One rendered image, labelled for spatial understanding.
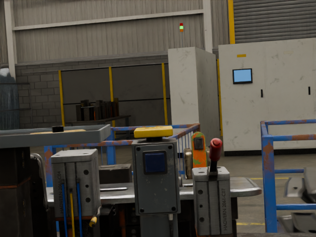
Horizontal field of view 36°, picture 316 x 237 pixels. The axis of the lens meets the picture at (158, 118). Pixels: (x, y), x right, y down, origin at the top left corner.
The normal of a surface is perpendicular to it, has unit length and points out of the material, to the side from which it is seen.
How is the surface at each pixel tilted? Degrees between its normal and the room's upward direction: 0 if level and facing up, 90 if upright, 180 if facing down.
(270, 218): 90
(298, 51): 90
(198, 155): 78
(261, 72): 90
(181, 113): 90
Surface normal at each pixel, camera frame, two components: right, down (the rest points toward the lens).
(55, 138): -0.01, 0.05
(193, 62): -0.27, 0.07
